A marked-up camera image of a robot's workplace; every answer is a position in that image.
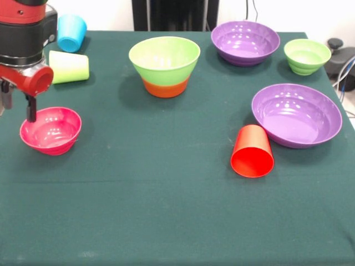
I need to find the small green bowl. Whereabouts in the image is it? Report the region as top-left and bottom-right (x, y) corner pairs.
(283, 38), (332, 76)

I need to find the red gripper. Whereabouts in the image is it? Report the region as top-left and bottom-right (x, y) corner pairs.
(0, 59), (54, 123)

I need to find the blue cable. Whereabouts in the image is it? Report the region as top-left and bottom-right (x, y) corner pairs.
(338, 55), (355, 94)

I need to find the black chair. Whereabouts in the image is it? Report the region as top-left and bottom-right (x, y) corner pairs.
(326, 38), (355, 92)

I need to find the large green bowl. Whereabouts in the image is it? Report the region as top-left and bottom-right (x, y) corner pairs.
(128, 36), (201, 85)

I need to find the pink bowl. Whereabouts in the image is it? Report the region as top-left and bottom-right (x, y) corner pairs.
(19, 106), (83, 156)

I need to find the purple bowl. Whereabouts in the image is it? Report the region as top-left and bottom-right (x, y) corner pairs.
(210, 21), (281, 67)
(251, 83), (343, 149)

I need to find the blue cup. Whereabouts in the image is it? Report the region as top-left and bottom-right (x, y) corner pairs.
(57, 14), (88, 53)

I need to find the yellow-green cup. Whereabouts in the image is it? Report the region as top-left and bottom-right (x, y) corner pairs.
(48, 50), (90, 85)

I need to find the black cable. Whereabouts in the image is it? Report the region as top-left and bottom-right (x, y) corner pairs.
(245, 0), (260, 23)

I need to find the dark green tablecloth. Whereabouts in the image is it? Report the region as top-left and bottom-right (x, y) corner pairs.
(0, 29), (355, 266)

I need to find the orange bowl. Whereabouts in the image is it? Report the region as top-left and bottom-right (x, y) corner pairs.
(142, 76), (191, 99)

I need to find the red cup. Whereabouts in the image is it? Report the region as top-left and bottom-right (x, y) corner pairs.
(230, 124), (275, 178)

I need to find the white cable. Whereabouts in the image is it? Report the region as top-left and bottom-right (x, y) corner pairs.
(332, 62), (355, 88)

